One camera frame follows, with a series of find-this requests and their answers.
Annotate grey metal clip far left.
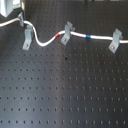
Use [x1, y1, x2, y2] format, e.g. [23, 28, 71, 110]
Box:
[18, 12, 24, 27]

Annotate grey metal clip right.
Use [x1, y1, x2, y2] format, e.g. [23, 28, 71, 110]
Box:
[109, 29, 123, 53]

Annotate white cable with coloured marks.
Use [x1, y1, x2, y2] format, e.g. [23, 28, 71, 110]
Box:
[0, 17, 128, 47]

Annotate white box top left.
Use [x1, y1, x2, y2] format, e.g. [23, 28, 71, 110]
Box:
[0, 0, 22, 17]

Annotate grey metal clip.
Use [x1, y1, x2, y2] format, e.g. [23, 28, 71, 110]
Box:
[109, 29, 123, 53]
[18, 12, 24, 27]
[61, 22, 74, 45]
[22, 25, 33, 50]

